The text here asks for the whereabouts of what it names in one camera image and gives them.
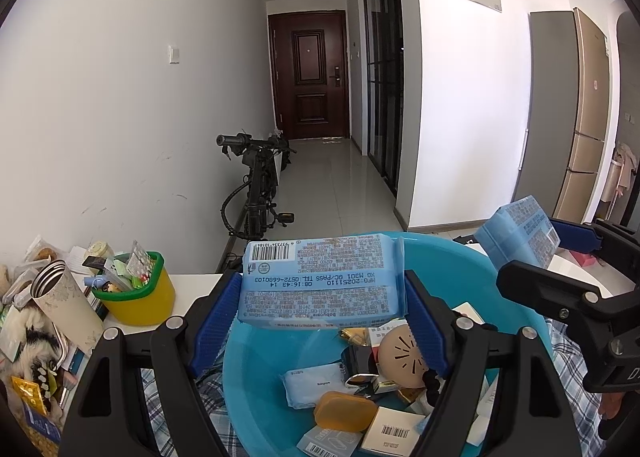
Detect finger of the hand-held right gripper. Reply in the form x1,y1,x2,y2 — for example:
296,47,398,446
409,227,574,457
496,259,640,339
549,217,640,286

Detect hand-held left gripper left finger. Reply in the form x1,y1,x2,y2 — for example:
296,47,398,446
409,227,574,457
59,269,243,457

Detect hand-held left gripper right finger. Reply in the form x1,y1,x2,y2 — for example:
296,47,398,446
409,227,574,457
402,269,581,457

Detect tan round perforated case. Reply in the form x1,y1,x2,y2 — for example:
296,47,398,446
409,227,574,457
378,324,433,388

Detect large blue wet wipes pack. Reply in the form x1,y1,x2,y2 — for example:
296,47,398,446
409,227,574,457
237,233,411,330
472,195,561,273

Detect blue plastic basin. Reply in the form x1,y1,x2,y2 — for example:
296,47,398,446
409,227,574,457
222,232,556,457

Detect white card box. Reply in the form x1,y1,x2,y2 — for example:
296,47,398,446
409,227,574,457
452,302,487,326

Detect blue plaid shirt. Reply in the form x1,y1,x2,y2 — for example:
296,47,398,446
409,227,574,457
140,317,608,457

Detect yellow container with green rim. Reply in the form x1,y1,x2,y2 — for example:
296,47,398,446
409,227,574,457
91,251,176,326

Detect black flat box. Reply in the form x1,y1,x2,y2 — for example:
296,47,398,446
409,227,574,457
341,344,401,395

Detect clothes on rack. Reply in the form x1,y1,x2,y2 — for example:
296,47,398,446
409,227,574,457
611,142,637,202

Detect clear dotted packet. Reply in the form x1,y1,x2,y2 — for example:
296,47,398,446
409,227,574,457
125,240,157,283

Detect white box with barcode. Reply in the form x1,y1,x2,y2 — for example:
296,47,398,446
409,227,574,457
360,406,426,453

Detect small light blue wipes packet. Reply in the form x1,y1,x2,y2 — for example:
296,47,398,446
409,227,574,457
282,364,346,410

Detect orange soap box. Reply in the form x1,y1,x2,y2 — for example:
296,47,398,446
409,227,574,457
315,391,379,433

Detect gold and grey refrigerator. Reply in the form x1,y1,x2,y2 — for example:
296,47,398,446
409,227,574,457
511,8,612,225

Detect small jar with cream lid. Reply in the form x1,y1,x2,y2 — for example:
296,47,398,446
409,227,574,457
82,240,115,263

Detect steel thermos cup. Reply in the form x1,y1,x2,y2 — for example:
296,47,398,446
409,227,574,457
30,259,106,355

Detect light blue box with barcode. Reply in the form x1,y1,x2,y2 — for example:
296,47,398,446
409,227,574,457
297,424,363,457

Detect black electric scooter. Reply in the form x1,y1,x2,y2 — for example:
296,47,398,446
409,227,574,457
216,129,297,273

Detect clear bread packet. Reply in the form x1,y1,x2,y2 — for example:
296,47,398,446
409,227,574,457
22,235,68,269

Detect yellow snack packet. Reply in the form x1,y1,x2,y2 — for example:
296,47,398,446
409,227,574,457
10,374,66,457

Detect black framed sliding glass door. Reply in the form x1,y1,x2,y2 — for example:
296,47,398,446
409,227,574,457
362,0,405,198

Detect dark brown entrance door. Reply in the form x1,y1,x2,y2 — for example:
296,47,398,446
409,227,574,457
267,10,349,140

